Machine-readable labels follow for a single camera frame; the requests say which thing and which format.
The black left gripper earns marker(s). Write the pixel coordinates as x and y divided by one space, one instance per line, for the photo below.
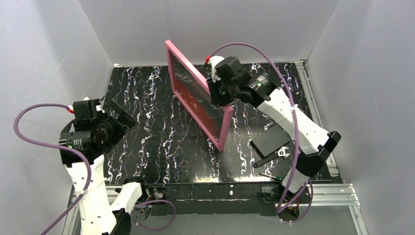
120 119

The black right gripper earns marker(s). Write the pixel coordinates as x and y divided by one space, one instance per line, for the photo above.
216 92

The pink picture frame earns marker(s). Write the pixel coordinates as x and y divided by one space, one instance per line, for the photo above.
191 89

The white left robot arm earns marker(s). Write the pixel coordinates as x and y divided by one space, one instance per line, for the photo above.
98 215

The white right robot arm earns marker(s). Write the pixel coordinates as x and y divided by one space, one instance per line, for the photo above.
315 143

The black Mercury box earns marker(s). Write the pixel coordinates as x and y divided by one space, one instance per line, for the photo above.
270 141

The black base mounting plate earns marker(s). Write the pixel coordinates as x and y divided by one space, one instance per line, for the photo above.
214 198

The green handled screwdriver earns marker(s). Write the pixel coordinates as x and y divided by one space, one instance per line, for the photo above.
275 178

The aluminium rail frame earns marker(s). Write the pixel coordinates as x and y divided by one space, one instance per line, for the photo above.
208 102

